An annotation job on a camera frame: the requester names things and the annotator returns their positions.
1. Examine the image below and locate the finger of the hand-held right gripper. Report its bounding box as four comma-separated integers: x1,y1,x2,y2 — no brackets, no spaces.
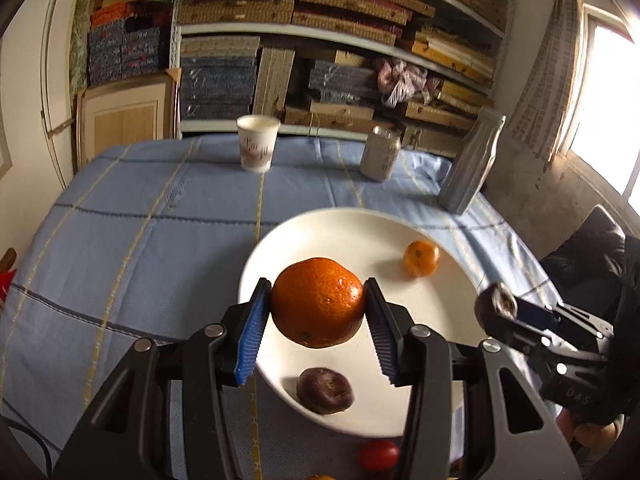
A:
511,295,561,331
481,321,552,358

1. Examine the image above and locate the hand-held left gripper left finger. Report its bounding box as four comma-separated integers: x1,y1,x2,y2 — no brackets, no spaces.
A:
52,276,273,480

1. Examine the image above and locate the white oval plate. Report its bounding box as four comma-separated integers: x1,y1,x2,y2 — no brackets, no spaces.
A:
238,207,488,438

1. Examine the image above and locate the stack of woven boxes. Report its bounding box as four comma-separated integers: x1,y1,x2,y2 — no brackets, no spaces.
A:
177,0,511,147

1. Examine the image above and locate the bright window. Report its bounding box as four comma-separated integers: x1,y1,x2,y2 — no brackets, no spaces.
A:
570,4,640,201

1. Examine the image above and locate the red stuffed toy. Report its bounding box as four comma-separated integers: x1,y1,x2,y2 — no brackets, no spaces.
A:
0,249,19,313

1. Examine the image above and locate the stack of blue red cartons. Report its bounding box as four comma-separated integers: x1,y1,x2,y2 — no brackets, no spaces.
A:
87,0,177,87

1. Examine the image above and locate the green patterned board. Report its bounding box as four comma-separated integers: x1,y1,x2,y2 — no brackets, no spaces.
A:
69,0,94,97

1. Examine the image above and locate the pink plastic bag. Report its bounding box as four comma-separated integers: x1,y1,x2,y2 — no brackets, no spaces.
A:
375,57,429,109

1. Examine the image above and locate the white metal shelf rack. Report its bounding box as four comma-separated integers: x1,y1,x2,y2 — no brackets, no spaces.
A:
169,0,516,142

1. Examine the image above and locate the large dark purple fruit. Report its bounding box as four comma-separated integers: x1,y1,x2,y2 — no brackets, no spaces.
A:
475,282,518,332

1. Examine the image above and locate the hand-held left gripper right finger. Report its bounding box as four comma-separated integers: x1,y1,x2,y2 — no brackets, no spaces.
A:
363,277,576,480

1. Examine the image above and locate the white paper cup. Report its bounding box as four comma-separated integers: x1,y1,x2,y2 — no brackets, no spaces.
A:
236,115,281,173

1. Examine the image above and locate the red cherry tomato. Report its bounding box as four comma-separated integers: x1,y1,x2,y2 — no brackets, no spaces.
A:
357,440,400,472

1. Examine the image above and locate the beige checked curtain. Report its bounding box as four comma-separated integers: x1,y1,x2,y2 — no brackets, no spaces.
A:
510,0,587,161

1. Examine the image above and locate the small dark purple fruit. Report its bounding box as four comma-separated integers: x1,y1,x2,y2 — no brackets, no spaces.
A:
296,367,355,415

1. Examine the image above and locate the person's right hand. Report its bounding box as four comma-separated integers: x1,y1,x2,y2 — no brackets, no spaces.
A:
557,405,626,466

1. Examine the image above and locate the large orange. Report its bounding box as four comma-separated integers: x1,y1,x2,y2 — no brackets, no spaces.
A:
271,257,366,349

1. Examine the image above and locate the black cable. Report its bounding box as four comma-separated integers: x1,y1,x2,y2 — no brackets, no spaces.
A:
0,415,54,480

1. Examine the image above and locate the silver metal bottle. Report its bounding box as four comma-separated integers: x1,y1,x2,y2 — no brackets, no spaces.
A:
438,108,507,215

